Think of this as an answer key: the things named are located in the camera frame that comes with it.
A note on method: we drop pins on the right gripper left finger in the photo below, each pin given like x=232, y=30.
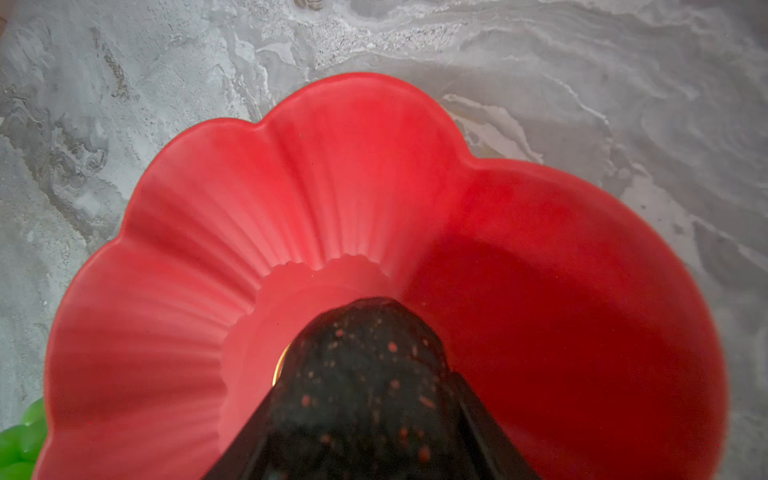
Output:
x=254, y=453

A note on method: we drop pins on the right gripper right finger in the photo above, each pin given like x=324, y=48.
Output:
x=489, y=454

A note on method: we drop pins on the dark avocado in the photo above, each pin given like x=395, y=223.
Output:
x=364, y=394

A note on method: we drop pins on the green grape bunch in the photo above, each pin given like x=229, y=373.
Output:
x=21, y=444

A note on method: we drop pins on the red flower-shaped fruit bowl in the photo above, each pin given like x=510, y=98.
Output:
x=575, y=323

